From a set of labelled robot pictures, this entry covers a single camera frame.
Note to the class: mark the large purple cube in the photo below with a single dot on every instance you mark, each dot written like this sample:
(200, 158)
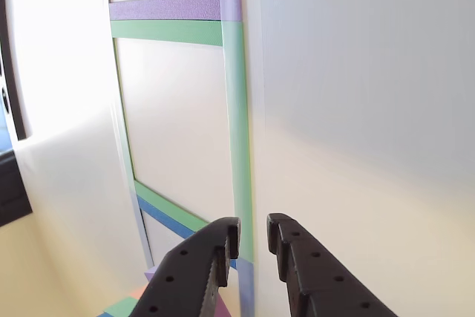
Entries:
(150, 274)

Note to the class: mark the large orange cube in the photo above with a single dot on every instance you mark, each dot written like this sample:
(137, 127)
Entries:
(141, 291)

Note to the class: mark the medium green cube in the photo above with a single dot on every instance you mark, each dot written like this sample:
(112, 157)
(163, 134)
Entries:
(120, 307)

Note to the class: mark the blue square tape frame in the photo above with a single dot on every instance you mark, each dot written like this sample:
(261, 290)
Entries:
(163, 218)

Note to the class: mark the green square tape frame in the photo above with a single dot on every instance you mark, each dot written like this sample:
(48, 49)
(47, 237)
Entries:
(237, 127)

